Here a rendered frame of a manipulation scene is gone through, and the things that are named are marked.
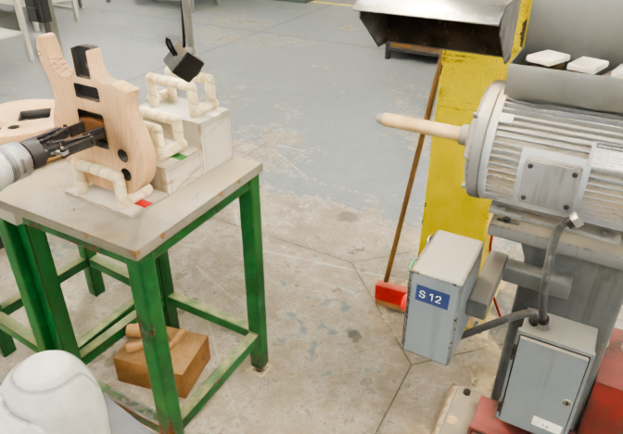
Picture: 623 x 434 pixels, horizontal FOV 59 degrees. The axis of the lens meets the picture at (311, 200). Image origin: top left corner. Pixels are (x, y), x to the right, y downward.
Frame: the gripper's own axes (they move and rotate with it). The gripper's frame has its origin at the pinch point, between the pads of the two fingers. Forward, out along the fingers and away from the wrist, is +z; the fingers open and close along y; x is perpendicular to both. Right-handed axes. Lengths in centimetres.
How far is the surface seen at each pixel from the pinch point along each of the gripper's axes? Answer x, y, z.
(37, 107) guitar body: -11, -57, 22
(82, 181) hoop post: -16.7, -6.7, -1.8
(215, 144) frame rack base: -13.8, 13.8, 33.3
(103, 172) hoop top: -10.4, 4.7, -2.5
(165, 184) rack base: -17.9, 13.3, 10.8
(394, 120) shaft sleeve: 11, 77, 23
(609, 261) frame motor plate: -5, 127, 14
